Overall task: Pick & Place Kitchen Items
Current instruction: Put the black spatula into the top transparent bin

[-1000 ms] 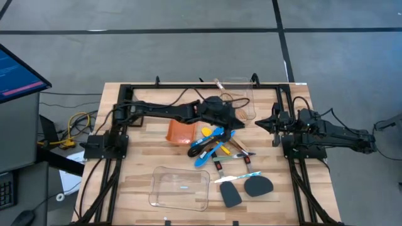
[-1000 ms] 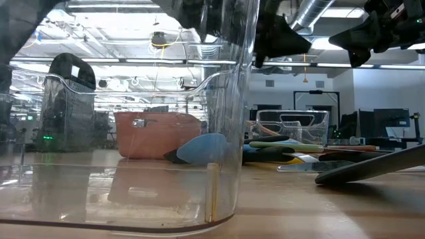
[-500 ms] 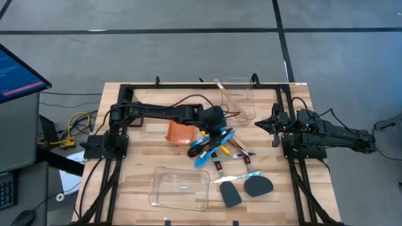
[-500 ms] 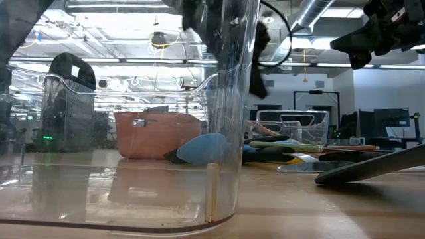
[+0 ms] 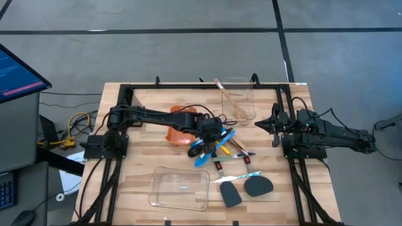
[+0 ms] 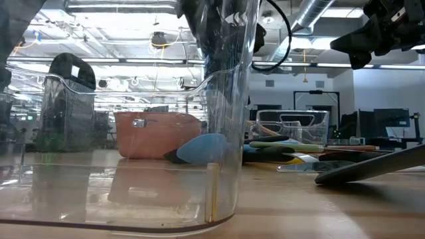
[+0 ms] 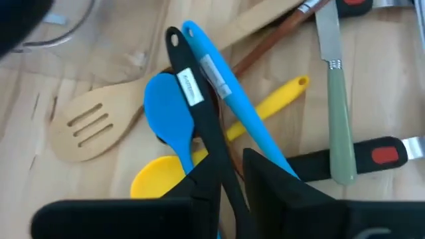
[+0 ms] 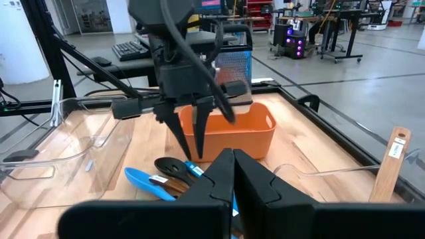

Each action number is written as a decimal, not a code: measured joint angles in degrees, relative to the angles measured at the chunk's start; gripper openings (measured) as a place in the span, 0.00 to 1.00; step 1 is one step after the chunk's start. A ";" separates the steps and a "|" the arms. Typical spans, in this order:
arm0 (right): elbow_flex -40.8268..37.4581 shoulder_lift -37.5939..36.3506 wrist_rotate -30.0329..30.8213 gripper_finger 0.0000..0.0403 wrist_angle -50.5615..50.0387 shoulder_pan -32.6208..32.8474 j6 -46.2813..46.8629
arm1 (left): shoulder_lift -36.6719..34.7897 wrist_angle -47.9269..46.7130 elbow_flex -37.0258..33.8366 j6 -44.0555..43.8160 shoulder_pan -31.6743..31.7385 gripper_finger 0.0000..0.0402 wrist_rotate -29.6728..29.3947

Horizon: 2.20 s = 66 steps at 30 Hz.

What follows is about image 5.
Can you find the black table frame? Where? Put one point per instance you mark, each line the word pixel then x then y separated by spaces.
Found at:
pixel 204 85

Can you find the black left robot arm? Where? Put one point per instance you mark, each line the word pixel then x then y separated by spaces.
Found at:
pixel 163 119

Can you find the large clear plastic bin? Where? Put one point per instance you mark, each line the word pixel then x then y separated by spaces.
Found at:
pixel 179 188

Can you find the black loop-headed utensil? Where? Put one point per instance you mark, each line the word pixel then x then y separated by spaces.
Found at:
pixel 189 152

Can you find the dark grey desk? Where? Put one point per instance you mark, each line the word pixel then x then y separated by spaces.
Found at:
pixel 31 188

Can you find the blue-screen computer monitor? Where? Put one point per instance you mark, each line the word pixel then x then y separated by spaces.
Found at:
pixel 19 75

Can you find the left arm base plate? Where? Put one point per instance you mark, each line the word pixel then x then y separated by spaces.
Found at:
pixel 94 150

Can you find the black rectangular spatula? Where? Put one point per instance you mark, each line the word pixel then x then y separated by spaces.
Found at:
pixel 230 194

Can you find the grey cabinet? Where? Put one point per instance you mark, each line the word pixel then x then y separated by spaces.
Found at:
pixel 19 132

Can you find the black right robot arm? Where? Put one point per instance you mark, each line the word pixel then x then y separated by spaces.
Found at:
pixel 339 135

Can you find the large blue spoon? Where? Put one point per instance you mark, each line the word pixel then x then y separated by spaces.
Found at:
pixel 202 161

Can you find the white tape roll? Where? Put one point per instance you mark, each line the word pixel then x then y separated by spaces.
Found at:
pixel 57 197

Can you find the orange plastic bin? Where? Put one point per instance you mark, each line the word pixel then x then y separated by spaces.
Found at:
pixel 179 138

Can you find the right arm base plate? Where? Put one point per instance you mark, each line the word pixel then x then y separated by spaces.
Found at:
pixel 304 153

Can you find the white paper sheet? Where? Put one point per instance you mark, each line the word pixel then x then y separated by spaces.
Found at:
pixel 69 182

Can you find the black stand leg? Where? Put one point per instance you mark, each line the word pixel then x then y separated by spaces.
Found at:
pixel 59 161

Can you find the small clear plastic bin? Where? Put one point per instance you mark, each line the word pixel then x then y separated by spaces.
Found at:
pixel 248 94

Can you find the black round spatula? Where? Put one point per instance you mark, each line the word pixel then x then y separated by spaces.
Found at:
pixel 259 186

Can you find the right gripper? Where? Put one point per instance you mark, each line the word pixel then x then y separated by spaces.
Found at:
pixel 282 124

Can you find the black keyboard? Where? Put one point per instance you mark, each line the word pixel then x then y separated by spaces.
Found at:
pixel 6 194

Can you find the black computer mouse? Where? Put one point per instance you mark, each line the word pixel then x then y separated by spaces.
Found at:
pixel 23 219

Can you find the yellow spoon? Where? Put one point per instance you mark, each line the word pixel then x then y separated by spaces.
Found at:
pixel 225 150

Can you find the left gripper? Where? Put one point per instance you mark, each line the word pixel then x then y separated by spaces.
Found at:
pixel 210 127

